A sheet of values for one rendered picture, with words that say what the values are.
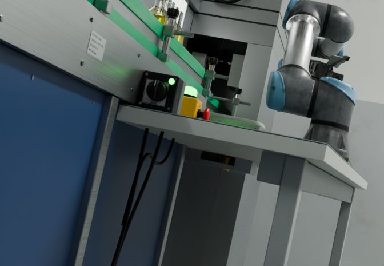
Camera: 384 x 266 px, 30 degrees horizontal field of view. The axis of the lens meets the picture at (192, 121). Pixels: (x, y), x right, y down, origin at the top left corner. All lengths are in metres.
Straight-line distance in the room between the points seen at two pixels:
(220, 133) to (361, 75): 3.28
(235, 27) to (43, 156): 2.09
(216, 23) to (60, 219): 2.00
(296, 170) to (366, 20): 3.36
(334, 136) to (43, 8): 1.26
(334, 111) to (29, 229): 1.18
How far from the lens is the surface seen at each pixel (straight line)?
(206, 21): 3.21
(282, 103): 2.15
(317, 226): 4.59
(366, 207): 4.56
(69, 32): 1.14
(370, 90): 4.64
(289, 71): 2.19
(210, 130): 1.43
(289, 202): 1.43
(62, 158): 1.26
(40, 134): 1.16
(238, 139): 1.41
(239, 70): 3.24
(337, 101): 2.15
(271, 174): 1.44
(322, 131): 2.13
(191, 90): 1.83
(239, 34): 3.17
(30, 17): 1.01
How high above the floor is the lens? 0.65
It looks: 4 degrees up
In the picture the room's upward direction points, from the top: 12 degrees clockwise
